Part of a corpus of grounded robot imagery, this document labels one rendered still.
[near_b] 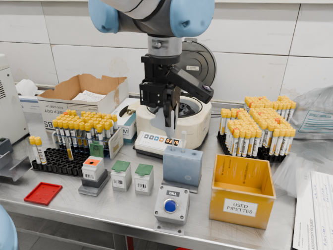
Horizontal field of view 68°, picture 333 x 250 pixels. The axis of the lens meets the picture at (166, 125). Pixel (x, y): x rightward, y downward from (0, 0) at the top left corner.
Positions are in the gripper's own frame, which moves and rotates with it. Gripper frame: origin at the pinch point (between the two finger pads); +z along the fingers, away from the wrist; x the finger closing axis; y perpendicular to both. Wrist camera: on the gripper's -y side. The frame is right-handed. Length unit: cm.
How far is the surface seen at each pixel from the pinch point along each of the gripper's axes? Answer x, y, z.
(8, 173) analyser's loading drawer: 16.4, 41.5, 11.1
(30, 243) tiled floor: -14, 93, 103
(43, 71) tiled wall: -43, 80, 3
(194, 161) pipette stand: 2.1, -6.6, 6.0
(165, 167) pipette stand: 2.1, 1.2, 9.7
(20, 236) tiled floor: -16, 104, 103
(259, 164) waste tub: -2.5, -22.6, 6.3
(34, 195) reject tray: 17.8, 32.5, 14.9
